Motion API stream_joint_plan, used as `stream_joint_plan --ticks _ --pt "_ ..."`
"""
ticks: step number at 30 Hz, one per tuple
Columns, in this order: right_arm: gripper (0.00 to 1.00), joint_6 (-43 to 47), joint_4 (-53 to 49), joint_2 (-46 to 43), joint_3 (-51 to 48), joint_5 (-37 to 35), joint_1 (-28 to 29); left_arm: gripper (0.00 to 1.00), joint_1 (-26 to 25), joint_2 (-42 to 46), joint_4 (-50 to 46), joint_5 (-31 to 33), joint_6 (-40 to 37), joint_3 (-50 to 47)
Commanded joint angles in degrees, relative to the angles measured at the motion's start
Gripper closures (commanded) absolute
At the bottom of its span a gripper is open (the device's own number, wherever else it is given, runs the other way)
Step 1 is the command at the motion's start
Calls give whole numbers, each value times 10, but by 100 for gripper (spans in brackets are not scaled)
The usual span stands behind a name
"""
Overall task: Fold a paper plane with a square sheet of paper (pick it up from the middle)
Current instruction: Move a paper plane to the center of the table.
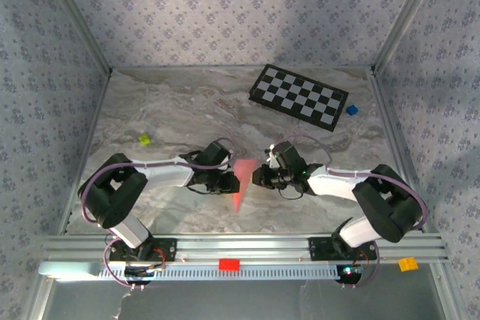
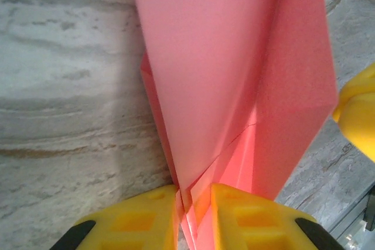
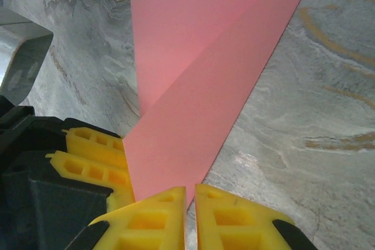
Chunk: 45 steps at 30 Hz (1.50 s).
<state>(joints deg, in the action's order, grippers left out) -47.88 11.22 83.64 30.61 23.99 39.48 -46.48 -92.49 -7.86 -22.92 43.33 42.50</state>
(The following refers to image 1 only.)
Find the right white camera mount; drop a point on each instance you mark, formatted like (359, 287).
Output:
(270, 155)

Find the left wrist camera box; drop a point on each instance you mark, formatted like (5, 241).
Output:
(215, 155)

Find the orange toy brick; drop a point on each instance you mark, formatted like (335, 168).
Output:
(408, 264)

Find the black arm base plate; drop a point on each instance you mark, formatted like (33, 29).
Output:
(168, 249)
(318, 249)

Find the aluminium frame post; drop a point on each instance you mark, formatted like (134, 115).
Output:
(405, 16)
(79, 16)

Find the aluminium frame rail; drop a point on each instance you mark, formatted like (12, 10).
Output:
(392, 129)
(92, 129)
(187, 67)

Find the black round controller board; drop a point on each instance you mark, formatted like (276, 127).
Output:
(350, 274)
(138, 272)

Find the pale blue flat plate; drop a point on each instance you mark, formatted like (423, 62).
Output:
(67, 269)

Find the wide aluminium extrusion rail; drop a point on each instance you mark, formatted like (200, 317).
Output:
(243, 247)

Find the yellow-green toy brick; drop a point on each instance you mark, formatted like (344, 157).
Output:
(144, 139)

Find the blue toy brick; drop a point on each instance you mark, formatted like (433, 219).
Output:
(352, 110)

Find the black white checkerboard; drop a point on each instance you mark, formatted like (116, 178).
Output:
(298, 97)

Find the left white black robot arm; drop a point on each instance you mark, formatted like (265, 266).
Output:
(168, 175)

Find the red toy brick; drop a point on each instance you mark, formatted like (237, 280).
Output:
(229, 264)

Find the pink paper sheet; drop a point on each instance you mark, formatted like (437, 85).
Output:
(243, 174)

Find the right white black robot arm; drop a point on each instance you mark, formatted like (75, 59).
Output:
(333, 183)

